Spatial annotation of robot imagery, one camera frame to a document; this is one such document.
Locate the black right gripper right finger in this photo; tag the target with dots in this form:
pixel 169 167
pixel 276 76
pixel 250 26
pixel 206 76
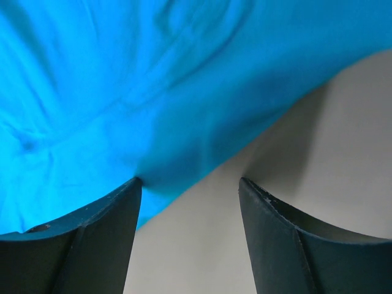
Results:
pixel 293 252

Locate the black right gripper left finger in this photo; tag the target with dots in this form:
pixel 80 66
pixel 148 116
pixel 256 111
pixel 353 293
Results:
pixel 85 251

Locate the turquoise t-shirt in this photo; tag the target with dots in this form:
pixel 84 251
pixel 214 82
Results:
pixel 94 93

